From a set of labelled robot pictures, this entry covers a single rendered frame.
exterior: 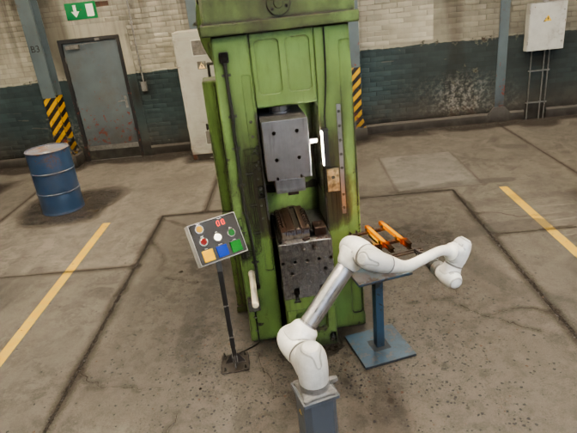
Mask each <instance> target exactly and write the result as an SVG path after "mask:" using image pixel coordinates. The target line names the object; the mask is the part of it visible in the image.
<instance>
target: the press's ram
mask: <svg viewBox="0 0 577 433"><path fill-rule="evenodd" d="M289 108H290V112H288V113H282V114H270V113H269V108H267V109H260V110H257V115H258V129H259V136H260V143H261V150H262V157H263V164H264V171H265V174H266V177H267V180H268V182H269V181H275V180H276V178H279V180H287V179H293V178H300V177H301V174H302V176H303V177H307V176H312V166H311V156H310V145H309V144H310V143H317V142H318V139H317V138H316V137H310V138H309V135H308V124H307V116H306V115H305V114H304V113H303V112H302V110H301V109H300V108H299V106H298V105H294V106H289Z"/></svg>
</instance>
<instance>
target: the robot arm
mask: <svg viewBox="0 0 577 433"><path fill-rule="evenodd" d="M470 252H471V241H469V240H468V239H466V238H464V237H463V236H459V237H458V238H456V239H455V240H454V241H452V242H450V243H448V244H446V245H443V246H438V247H435V248H433V249H430V250H428V251H427V252H425V253H423V252H422V251H419V250H418V249H417V248H414V253H415V254H416V257H415V258H413V259H409V260H401V259H398V258H395V257H394V256H392V255H390V254H387V253H383V252H382V251H381V250H379V249H378V248H377V247H375V246H374V245H372V244H371V243H370V242H369V241H366V240H364V239H363V238H361V237H359V236H355V235H348V236H345V237H344V238H342V240H341V241H340V243H339V255H338V257H337V261H338V262H337V264H336V266H335V267H334V269H333V270H332V272H331V274H330V275H329V277H328V278H327V279H326V281H325V283H324V284H323V286H322V287H321V289H320V290H319V292H318V294H317V295H316V296H315V297H314V299H313V301H312V302H311V304H310V305H309V307H308V308H307V310H306V312H305V313H304V314H303V315H302V317H301V318H299V319H296V320H294V321H293V322H291V323H290V324H287V325H285V326H283V327H282V328H281V329H280V330H279V332H278V334H277V337H276V340H277V344H278V347H279V349H280V351H281V353H282V354H283V355H284V356H285V357H286V359H287V360H288V361H289V362H290V363H291V364H292V365H293V367H294V369H295V372H296V374H297V375H298V378H299V380H295V381H293V385H294V386H295V387H296V388H297V390H298V392H299V393H300V395H301V397H302V399H303V403H304V405H309V404H311V403H312V402H314V401H317V400H319V399H323V398H326V397H329V396H333V395H336V394H337V390H336V389H335V388H334V387H333V386H332V385H331V384H333V383H334V382H336V381H338V378H337V376H336V375H332V376H329V370H328V361H327V355H326V353H325V349H324V348H323V346H322V345H321V344H320V343H318V342H317V341H315V340H316V338H317V330H316V329H317V327H318V326H319V324H320V322H321V321H322V320H323V318H324V317H325V315H326V313H327V312H328V310H329V309H330V307H331V305H332V304H333V303H334V301H335V300H336V299H337V297H338V295H339V294H340V292H341V291H342V289H343V287H344V286H345V284H346V283H347V282H348V281H349V279H350V277H351V276H352V274H353V272H356V271H358V270H360V269H361V268H363V269H365V270H367V271H372V272H377V273H404V272H409V271H414V270H415V269H417V268H419V267H421V266H423V265H425V266H426V267H427V268H428V269H429V270H430V271H431V272H432V273H433V274H434V275H435V276H436V277H437V278H438V280H439V281H440V282H441V283H442V284H444V285H445V286H447V287H449V288H453V289H457V288H458V287H459V286H460V285H461V284H462V277H461V275H460V273H461V269H462V267H463V265H464V264H465V262H466V260H467V259H468V257H469V255H470ZM442 255H444V257H445V258H446V259H445V261H444V263H443V262H441V261H439V257H440V256H442Z"/></svg>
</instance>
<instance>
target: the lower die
mask: <svg viewBox="0 0 577 433"><path fill-rule="evenodd" d="M292 206H294V205H291V206H288V208H281V209H280V210H278V211H279V214H280V216H276V217H278V218H277V219H276V220H278V219H280V218H279V217H281V220H282V225H283V227H282V225H279V224H281V223H278V225H279V231H280V235H281V238H282V241H290V240H295V239H301V238H305V237H310V230H309V226H308V223H307V221H306V218H305V217H304V214H302V213H303V212H302V213H301V211H302V209H301V206H300V205H298V206H294V209H295V213H296V215H297V218H298V221H299V223H300V226H301V229H298V230H296V227H295V223H294V220H293V217H292V215H291V212H290V209H289V207H292ZM300 210H301V211H300ZM278 211H277V210H276V211H275V212H278ZM279 214H278V213H276V215H279ZM301 214H302V215H301ZM302 217H303V218H302ZM304 218H305V219H304ZM303 219H304V220H303ZM305 221H306V222H305ZM277 222H281V221H280V220H278V221H277ZM306 223H307V225H306Z"/></svg>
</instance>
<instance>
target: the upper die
mask: <svg viewBox="0 0 577 433"><path fill-rule="evenodd" d="M273 183H274V187H275V189H276V194H280V193H286V192H298V191H305V190H306V182H305V177H303V176H302V174H301V177H300V178H293V179H287V180H279V178H276V180H275V181H273Z"/></svg>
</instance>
